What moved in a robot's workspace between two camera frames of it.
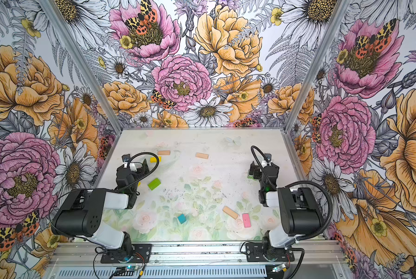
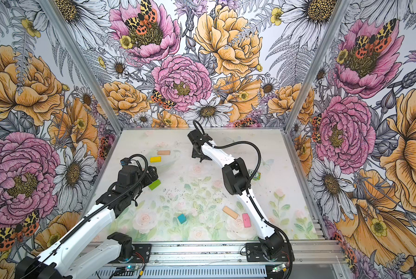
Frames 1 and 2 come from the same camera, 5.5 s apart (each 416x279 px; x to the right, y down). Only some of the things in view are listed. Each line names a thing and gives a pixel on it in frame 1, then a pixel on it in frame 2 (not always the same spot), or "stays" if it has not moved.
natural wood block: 230,212 stays
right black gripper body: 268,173 → 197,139
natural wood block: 164,153 stays
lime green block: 154,184 stays
